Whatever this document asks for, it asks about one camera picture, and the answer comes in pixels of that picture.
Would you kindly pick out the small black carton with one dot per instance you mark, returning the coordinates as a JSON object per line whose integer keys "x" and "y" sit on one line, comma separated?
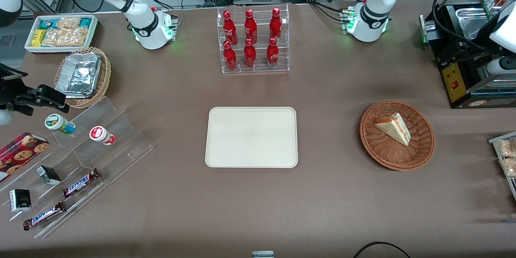
{"x": 20, "y": 200}
{"x": 49, "y": 175}

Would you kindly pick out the red yogurt cup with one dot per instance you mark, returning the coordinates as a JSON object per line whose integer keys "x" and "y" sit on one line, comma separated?
{"x": 100, "y": 134}

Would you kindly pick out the grey device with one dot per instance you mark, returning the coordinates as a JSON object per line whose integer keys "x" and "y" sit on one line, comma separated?
{"x": 263, "y": 254}

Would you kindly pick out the red cola bottle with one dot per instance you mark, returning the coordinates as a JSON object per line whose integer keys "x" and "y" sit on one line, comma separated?
{"x": 229, "y": 57}
{"x": 250, "y": 27}
{"x": 275, "y": 24}
{"x": 273, "y": 53}
{"x": 229, "y": 28}
{"x": 250, "y": 55}

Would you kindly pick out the grey metal snack tray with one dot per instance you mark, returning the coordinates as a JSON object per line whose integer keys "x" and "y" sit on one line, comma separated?
{"x": 494, "y": 141}

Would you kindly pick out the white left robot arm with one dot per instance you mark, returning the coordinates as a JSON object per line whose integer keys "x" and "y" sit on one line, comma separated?
{"x": 375, "y": 4}

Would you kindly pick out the beige plastic tray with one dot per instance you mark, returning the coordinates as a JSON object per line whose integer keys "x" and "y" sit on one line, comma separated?
{"x": 252, "y": 137}

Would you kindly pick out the brown wicker basket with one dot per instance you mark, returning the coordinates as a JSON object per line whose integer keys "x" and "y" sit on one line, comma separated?
{"x": 419, "y": 149}

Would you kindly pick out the aluminium foil container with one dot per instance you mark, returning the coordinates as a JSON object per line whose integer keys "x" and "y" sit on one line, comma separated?
{"x": 78, "y": 74}

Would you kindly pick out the clear acrylic stepped stand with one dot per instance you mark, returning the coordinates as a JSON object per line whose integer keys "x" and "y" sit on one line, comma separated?
{"x": 121, "y": 145}

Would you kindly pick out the black food warmer appliance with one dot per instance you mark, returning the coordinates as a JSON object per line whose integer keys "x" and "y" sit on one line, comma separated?
{"x": 459, "y": 88}

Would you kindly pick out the white snack tray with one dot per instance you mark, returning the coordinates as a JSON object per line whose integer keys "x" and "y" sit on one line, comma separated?
{"x": 30, "y": 49}

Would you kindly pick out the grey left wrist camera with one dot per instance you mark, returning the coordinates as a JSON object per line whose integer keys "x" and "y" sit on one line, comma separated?
{"x": 502, "y": 65}

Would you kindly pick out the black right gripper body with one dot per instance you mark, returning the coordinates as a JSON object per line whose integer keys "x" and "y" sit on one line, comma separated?
{"x": 9, "y": 90}

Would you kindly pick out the green yogurt cup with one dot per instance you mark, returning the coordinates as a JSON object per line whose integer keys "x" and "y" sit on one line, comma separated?
{"x": 58, "y": 123}

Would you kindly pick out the clear acrylic bottle rack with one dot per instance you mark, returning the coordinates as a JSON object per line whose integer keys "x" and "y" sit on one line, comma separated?
{"x": 260, "y": 68}

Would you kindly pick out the red cookie box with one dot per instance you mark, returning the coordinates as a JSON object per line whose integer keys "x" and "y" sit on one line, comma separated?
{"x": 22, "y": 155}

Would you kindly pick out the triangular sandwich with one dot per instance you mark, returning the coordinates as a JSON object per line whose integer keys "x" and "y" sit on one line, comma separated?
{"x": 393, "y": 129}

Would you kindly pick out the steel pan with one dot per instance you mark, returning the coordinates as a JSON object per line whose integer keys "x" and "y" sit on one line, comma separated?
{"x": 471, "y": 20}

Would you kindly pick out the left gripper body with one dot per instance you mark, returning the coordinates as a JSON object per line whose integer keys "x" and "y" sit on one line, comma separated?
{"x": 472, "y": 46}

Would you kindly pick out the yellow snack pack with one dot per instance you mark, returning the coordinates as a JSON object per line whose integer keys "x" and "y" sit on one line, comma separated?
{"x": 38, "y": 38}

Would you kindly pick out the clear pastry bag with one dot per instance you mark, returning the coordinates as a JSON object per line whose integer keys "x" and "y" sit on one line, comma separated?
{"x": 510, "y": 167}
{"x": 508, "y": 148}

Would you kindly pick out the clear cracker bag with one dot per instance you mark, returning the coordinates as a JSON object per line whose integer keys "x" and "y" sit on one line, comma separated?
{"x": 53, "y": 37}
{"x": 68, "y": 22}
{"x": 76, "y": 36}

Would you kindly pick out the teal snack pack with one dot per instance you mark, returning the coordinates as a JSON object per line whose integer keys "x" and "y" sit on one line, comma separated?
{"x": 86, "y": 21}
{"x": 47, "y": 23}

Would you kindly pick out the Snickers chocolate bar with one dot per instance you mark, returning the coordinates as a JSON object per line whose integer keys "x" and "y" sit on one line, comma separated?
{"x": 44, "y": 216}
{"x": 80, "y": 183}

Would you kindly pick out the light wicker basket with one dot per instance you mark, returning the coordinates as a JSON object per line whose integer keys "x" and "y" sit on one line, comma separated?
{"x": 105, "y": 76}

